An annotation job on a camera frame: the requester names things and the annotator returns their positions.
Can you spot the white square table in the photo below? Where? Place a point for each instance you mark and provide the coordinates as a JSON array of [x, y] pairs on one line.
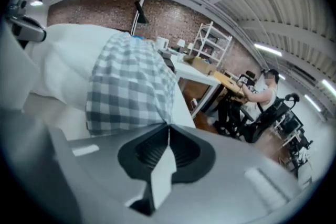
[[183, 110]]

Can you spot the white table lamp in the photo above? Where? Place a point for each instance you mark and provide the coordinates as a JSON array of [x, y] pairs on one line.
[[181, 43]]

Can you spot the grey checked pillowcase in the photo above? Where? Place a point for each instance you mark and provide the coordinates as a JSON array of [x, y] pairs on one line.
[[131, 86]]

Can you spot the white power adapter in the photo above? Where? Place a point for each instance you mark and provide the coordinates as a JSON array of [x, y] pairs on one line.
[[194, 105]]

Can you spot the white pillow insert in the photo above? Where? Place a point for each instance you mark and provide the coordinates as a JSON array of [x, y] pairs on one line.
[[71, 60]]

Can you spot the white shelving rack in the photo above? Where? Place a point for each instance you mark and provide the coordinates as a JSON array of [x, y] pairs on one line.
[[212, 42]]

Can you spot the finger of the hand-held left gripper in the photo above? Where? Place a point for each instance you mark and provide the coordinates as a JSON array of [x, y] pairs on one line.
[[27, 21], [31, 35]]

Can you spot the black office chair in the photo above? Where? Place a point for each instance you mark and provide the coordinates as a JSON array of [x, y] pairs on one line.
[[273, 118]]

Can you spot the long white desk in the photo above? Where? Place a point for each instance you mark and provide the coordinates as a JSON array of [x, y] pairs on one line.
[[194, 73]]

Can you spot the black chair with headrest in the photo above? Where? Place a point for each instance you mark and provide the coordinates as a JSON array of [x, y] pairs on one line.
[[248, 77]]

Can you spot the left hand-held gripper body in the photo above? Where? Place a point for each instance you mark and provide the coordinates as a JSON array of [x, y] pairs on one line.
[[15, 6]]

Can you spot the black pendant lamp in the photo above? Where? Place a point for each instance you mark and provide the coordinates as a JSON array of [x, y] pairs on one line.
[[36, 2]]

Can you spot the ceiling strip light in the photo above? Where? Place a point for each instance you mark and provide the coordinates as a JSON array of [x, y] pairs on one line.
[[267, 49]]

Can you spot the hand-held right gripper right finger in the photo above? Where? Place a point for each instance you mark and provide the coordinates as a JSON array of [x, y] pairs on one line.
[[236, 173]]

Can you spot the white box appliance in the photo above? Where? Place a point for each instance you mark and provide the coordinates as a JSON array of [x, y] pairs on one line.
[[162, 43]]

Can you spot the open cardboard box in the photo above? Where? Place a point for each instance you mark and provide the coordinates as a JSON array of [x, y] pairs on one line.
[[199, 65]]

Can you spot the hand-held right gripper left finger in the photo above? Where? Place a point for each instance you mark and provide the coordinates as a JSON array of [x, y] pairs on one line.
[[99, 165]]

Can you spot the black floor lamp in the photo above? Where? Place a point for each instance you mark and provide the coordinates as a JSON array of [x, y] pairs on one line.
[[140, 11]]

